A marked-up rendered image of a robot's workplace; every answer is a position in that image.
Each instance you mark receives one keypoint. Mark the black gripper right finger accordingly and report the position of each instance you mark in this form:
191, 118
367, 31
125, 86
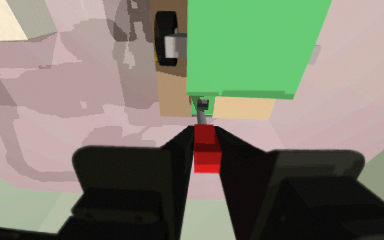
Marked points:
251, 177

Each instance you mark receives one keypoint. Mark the red-headed pin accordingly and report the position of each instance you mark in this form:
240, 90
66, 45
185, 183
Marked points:
207, 151

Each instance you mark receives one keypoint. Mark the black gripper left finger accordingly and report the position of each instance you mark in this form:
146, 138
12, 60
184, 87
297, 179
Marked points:
166, 169

